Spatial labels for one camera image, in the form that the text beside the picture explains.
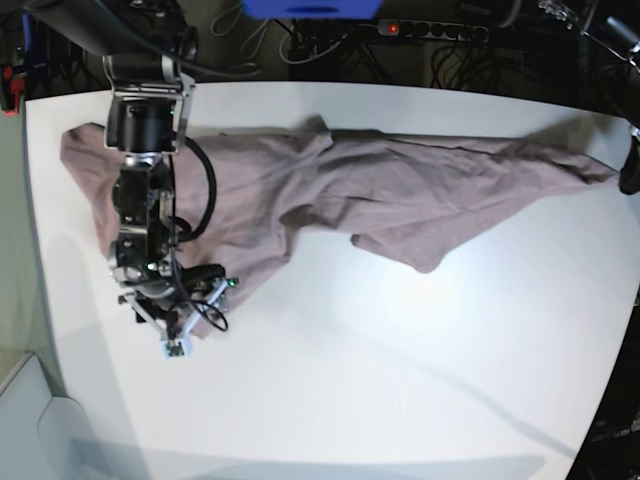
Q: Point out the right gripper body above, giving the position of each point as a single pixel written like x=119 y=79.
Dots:
x=175 y=317

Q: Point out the blue box at top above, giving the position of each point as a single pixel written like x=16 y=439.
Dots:
x=311 y=9

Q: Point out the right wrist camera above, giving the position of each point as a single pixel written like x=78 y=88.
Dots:
x=180 y=347

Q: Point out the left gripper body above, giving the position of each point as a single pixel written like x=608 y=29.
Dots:
x=629 y=175

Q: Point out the mauve t-shirt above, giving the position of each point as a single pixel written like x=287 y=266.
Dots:
x=411 y=199

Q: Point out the grey side table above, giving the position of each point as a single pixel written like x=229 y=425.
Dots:
x=44 y=436

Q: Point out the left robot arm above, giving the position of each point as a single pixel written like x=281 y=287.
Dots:
x=610 y=30

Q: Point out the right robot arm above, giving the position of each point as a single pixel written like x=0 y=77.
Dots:
x=149 y=57

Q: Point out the black power strip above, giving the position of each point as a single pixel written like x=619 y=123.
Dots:
x=425 y=30

